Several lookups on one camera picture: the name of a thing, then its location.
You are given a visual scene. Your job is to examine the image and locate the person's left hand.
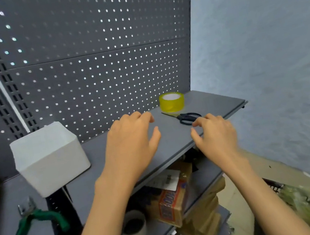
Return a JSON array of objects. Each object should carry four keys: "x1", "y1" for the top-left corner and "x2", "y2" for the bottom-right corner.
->
[{"x1": 83, "y1": 108, "x2": 170, "y2": 196}]

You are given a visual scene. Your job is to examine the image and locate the person's right hand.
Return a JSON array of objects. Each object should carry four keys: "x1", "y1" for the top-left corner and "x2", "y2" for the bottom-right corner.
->
[{"x1": 187, "y1": 109, "x2": 245, "y2": 179}]

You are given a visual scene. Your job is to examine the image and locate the black scissors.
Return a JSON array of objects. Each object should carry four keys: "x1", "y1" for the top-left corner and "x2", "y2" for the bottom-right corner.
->
[{"x1": 161, "y1": 105, "x2": 204, "y2": 130}]

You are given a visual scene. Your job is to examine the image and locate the yellow tape roll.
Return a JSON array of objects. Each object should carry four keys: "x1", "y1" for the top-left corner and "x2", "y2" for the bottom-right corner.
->
[{"x1": 158, "y1": 89, "x2": 187, "y2": 115}]

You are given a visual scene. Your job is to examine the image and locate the white plastic bin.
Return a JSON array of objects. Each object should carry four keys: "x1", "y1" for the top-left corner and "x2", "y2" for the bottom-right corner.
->
[{"x1": 7, "y1": 117, "x2": 95, "y2": 203}]

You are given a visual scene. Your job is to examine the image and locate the person's left forearm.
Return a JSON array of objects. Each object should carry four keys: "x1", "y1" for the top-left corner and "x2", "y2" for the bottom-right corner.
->
[{"x1": 47, "y1": 172, "x2": 146, "y2": 235}]

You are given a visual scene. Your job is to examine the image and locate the person's right forearm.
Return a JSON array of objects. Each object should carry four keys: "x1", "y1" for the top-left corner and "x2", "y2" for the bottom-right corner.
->
[{"x1": 220, "y1": 141, "x2": 310, "y2": 235}]

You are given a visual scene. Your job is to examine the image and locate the cardboard box red blue print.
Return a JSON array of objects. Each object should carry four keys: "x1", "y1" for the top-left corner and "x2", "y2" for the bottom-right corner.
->
[{"x1": 138, "y1": 159, "x2": 203, "y2": 233}]

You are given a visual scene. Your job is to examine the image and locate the white tape roll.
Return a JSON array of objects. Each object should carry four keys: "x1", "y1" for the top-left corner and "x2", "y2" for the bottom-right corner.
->
[{"x1": 118, "y1": 207, "x2": 149, "y2": 235}]

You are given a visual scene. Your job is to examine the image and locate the black plastic crate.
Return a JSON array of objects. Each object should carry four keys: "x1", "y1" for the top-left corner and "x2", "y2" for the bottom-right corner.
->
[{"x1": 243, "y1": 169, "x2": 310, "y2": 235}]

